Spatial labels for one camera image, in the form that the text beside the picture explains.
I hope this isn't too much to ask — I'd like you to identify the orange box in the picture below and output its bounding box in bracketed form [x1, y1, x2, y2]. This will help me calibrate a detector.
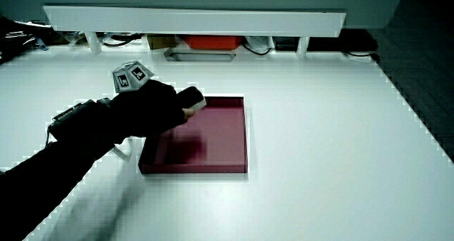
[182, 35, 244, 51]

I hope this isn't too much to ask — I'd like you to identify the person's right hand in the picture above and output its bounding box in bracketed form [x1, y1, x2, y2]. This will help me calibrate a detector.
[109, 60, 196, 140]

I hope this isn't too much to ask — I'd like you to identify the brown cardboard box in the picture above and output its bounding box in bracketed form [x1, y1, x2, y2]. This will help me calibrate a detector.
[146, 34, 177, 50]

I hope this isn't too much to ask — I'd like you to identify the white plastic bag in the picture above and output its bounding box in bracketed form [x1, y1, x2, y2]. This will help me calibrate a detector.
[244, 35, 275, 50]

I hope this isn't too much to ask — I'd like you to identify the person's right forearm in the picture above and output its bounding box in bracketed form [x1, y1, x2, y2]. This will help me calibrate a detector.
[0, 98, 125, 241]

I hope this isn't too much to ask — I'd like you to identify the black cable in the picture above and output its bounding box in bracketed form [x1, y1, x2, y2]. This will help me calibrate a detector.
[241, 42, 272, 56]
[343, 50, 381, 64]
[101, 33, 143, 48]

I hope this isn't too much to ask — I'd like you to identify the white desk shelf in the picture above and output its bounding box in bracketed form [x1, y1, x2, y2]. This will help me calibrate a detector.
[43, 5, 347, 60]

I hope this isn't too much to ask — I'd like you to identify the black and white eraser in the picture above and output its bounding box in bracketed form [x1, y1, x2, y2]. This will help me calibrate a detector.
[176, 86, 208, 111]

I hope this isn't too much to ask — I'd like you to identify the black flat device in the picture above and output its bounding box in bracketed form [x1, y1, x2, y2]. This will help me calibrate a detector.
[273, 28, 379, 52]

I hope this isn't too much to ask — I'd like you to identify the dark red tray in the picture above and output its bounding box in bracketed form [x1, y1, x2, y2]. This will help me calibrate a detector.
[138, 96, 249, 174]

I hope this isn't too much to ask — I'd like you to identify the pile of black equipment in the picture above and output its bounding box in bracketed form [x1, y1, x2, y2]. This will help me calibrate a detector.
[0, 16, 54, 65]

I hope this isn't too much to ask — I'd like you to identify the grey flat tray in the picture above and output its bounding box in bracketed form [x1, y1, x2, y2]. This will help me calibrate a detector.
[163, 48, 236, 63]

